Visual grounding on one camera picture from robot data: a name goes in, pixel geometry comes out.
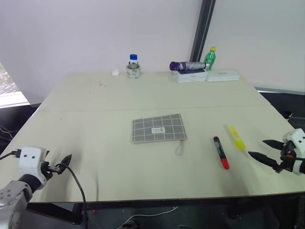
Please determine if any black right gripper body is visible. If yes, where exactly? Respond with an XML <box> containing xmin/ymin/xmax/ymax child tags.
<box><xmin>273</xmin><ymin>141</ymin><xmax>297</xmax><ymax>174</ymax></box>

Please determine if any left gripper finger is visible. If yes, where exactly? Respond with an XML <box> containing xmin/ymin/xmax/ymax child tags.
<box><xmin>61</xmin><ymin>154</ymin><xmax>72</xmax><ymax>167</ymax></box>
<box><xmin>55</xmin><ymin>163</ymin><xmax>67</xmax><ymax>175</ymax></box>

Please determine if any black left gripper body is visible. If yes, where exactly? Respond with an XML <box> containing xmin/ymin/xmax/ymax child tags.
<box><xmin>41</xmin><ymin>161</ymin><xmax>58</xmax><ymax>181</ymax></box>

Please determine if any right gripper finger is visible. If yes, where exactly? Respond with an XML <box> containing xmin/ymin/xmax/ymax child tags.
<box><xmin>262</xmin><ymin>139</ymin><xmax>285</xmax><ymax>151</ymax></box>
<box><xmin>248</xmin><ymin>151</ymin><xmax>279</xmax><ymax>168</ymax></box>

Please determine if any grey checked pencil pouch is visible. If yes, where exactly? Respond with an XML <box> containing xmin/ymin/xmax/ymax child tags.
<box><xmin>132</xmin><ymin>113</ymin><xmax>188</xmax><ymax>157</ymax></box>

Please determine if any yellow highlighter pen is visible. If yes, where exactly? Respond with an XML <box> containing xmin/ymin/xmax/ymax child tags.
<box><xmin>227</xmin><ymin>125</ymin><xmax>245</xmax><ymax>150</ymax></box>

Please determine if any red and black marker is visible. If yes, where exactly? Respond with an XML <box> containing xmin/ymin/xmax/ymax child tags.
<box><xmin>213</xmin><ymin>136</ymin><xmax>230</xmax><ymax>170</ymax></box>

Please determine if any flat white box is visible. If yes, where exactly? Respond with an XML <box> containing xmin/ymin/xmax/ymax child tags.
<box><xmin>205</xmin><ymin>69</ymin><xmax>240</xmax><ymax>83</ymax></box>

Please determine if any green bottle with yellow cap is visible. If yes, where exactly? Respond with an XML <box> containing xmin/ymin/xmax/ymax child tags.
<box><xmin>204</xmin><ymin>46</ymin><xmax>217</xmax><ymax>72</ymax></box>

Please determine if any white box with blue stripe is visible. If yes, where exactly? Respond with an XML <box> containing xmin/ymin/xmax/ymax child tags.
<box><xmin>170</xmin><ymin>69</ymin><xmax>208</xmax><ymax>84</ymax></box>

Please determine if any clear tape roll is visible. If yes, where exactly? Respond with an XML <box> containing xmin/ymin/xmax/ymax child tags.
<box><xmin>125</xmin><ymin>63</ymin><xmax>142</xmax><ymax>80</ymax></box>

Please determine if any folded purple silver umbrella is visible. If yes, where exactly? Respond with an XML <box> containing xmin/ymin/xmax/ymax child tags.
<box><xmin>169</xmin><ymin>61</ymin><xmax>207</xmax><ymax>72</ymax></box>

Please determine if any small bottle with blue cap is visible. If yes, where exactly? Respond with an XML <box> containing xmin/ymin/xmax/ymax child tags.
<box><xmin>129</xmin><ymin>54</ymin><xmax>140</xmax><ymax>69</ymax></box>

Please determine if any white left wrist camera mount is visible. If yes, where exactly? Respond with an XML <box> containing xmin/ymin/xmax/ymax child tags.
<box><xmin>18</xmin><ymin>146</ymin><xmax>49</xmax><ymax>189</ymax></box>

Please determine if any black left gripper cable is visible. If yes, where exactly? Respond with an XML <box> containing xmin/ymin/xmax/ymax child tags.
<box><xmin>63</xmin><ymin>165</ymin><xmax>88</xmax><ymax>229</ymax></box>

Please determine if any black left camera cable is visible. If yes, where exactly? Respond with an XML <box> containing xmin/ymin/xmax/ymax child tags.
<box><xmin>0</xmin><ymin>149</ymin><xmax>22</xmax><ymax>161</ymax></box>

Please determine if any white floor cable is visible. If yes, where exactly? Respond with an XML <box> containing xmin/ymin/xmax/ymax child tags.
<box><xmin>118</xmin><ymin>206</ymin><xmax>179</xmax><ymax>225</ymax></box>

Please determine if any dark window frame post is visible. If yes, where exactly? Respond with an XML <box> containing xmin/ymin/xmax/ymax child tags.
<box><xmin>189</xmin><ymin>0</ymin><xmax>216</xmax><ymax>63</ymax></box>

